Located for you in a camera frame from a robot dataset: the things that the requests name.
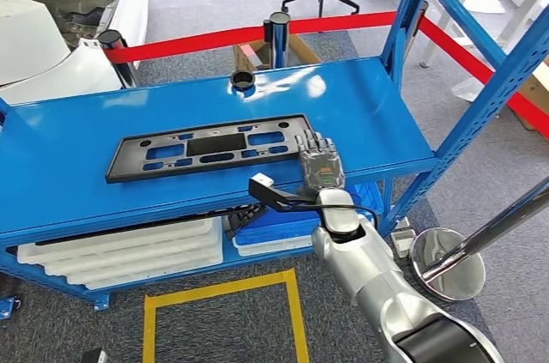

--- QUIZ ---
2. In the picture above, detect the long black trim part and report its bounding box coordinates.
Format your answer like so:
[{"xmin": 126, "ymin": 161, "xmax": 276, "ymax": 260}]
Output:
[{"xmin": 34, "ymin": 203, "xmax": 267, "ymax": 248}]

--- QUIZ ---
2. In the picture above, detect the chrome stanchion post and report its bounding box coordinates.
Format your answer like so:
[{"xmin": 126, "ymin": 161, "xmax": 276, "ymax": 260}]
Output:
[{"xmin": 262, "ymin": 11, "xmax": 291, "ymax": 70}]

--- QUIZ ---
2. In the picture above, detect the white paper sheet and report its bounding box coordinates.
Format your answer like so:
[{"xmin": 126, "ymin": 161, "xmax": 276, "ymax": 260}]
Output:
[{"xmin": 463, "ymin": 0, "xmax": 507, "ymax": 15}]

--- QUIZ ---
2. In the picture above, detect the black-topped stanchion post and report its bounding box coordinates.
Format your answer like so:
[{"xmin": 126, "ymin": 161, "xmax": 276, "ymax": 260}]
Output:
[{"xmin": 97, "ymin": 28, "xmax": 138, "ymax": 90}]

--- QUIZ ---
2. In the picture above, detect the blue metal shelf rack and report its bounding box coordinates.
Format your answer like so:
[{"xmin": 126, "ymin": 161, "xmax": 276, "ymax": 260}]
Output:
[{"xmin": 0, "ymin": 0, "xmax": 549, "ymax": 322}]

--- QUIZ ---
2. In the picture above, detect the red barrier belt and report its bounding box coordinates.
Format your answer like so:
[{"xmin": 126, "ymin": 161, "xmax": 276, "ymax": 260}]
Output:
[
  {"xmin": 290, "ymin": 10, "xmax": 397, "ymax": 36},
  {"xmin": 103, "ymin": 25, "xmax": 275, "ymax": 64},
  {"xmin": 418, "ymin": 15, "xmax": 549, "ymax": 141}
]

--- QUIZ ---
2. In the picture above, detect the white plastic bin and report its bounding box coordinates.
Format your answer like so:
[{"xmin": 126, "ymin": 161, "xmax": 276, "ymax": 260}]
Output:
[{"xmin": 232, "ymin": 233, "xmax": 316, "ymax": 258}]

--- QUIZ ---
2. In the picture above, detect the white car body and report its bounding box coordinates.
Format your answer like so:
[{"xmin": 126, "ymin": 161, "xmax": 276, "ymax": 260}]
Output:
[{"xmin": 0, "ymin": 0, "xmax": 149, "ymax": 106}]

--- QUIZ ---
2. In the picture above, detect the chrome stanchion with round base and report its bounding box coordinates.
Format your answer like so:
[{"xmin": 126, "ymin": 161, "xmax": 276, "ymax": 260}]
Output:
[{"xmin": 409, "ymin": 175, "xmax": 549, "ymax": 304}]

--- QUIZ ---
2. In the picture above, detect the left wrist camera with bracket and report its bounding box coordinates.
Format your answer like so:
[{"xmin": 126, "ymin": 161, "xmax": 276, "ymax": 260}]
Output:
[{"xmin": 81, "ymin": 348, "xmax": 108, "ymax": 363}]

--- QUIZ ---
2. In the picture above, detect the white plastic bag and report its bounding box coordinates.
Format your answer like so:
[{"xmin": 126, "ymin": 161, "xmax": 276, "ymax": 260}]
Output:
[{"xmin": 450, "ymin": 73, "xmax": 487, "ymax": 105}]

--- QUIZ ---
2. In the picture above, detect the black finned plastic part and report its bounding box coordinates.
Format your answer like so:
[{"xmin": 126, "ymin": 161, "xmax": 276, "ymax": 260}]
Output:
[{"xmin": 223, "ymin": 201, "xmax": 268, "ymax": 239}]

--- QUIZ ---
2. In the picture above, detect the white plastic tray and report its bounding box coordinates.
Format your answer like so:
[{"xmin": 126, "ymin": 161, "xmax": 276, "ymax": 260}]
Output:
[
  {"xmin": 43, "ymin": 238, "xmax": 222, "ymax": 277},
  {"xmin": 64, "ymin": 249, "xmax": 224, "ymax": 287},
  {"xmin": 17, "ymin": 216, "xmax": 220, "ymax": 265},
  {"xmin": 84, "ymin": 260, "xmax": 224, "ymax": 292}
]

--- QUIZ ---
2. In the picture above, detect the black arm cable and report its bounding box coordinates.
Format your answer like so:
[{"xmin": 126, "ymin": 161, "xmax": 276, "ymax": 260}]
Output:
[{"xmin": 274, "ymin": 201, "xmax": 379, "ymax": 231}]

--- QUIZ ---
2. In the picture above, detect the blue plastic bin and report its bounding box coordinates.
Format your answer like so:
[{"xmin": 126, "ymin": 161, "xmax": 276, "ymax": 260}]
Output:
[{"xmin": 233, "ymin": 181, "xmax": 385, "ymax": 248}]

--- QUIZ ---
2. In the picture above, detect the black plastic panel part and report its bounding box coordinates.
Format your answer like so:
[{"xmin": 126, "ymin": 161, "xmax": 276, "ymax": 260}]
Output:
[{"xmin": 105, "ymin": 114, "xmax": 318, "ymax": 185}]

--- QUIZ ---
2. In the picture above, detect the white table frame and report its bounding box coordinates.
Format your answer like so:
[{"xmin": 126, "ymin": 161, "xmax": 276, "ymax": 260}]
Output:
[{"xmin": 375, "ymin": 0, "xmax": 549, "ymax": 69}]

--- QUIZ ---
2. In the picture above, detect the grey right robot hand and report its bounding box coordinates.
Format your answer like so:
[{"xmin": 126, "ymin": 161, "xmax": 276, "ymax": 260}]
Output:
[{"xmin": 295, "ymin": 129, "xmax": 346, "ymax": 197}]

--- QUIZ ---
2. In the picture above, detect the dark stanchion post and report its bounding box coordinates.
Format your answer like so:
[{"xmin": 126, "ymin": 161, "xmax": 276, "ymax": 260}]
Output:
[{"xmin": 403, "ymin": 0, "xmax": 430, "ymax": 60}]

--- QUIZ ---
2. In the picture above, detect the cardboard box with open flap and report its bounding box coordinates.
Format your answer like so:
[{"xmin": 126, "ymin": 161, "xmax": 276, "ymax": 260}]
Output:
[{"xmin": 512, "ymin": 58, "xmax": 549, "ymax": 134}]

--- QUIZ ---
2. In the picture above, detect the yellow floor tape square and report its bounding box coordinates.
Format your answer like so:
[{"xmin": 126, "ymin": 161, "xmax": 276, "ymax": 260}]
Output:
[{"xmin": 142, "ymin": 268, "xmax": 311, "ymax": 363}]

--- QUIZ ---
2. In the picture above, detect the black round tube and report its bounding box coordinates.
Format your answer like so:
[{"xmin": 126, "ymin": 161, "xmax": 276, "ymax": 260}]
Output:
[{"xmin": 229, "ymin": 70, "xmax": 256, "ymax": 94}]

